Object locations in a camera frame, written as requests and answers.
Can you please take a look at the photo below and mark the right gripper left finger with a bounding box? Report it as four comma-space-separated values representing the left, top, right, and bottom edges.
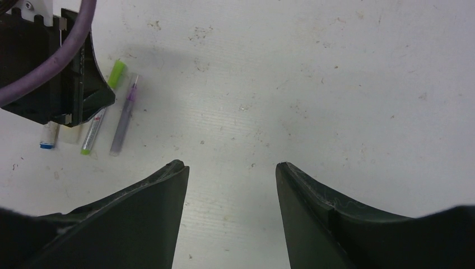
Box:
1, 160, 189, 268

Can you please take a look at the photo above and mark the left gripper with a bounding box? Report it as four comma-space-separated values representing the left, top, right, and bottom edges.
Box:
1, 7, 115, 127

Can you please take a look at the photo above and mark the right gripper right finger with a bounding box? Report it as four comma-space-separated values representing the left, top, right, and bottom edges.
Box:
276, 162, 474, 268

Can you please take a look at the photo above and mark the green pen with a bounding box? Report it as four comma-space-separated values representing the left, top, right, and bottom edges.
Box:
80, 59, 128, 156

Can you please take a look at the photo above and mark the blue marker pen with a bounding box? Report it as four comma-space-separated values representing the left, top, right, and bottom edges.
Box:
39, 122, 59, 150

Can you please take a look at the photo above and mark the yellow highlighter pen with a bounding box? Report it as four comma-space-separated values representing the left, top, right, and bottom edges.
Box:
58, 125, 82, 145

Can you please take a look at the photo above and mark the purple pen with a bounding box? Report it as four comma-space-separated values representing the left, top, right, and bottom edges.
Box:
109, 73, 141, 156

